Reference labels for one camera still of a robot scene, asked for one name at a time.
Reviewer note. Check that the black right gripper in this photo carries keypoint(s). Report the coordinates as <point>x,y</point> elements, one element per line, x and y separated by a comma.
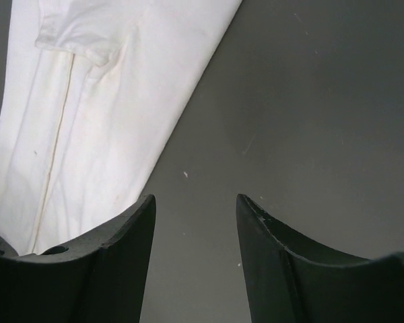
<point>99,276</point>

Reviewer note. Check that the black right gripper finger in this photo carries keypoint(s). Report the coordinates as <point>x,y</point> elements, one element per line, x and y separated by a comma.
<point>290,277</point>

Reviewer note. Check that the white t shirt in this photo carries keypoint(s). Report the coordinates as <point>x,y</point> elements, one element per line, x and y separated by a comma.
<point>93,91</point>

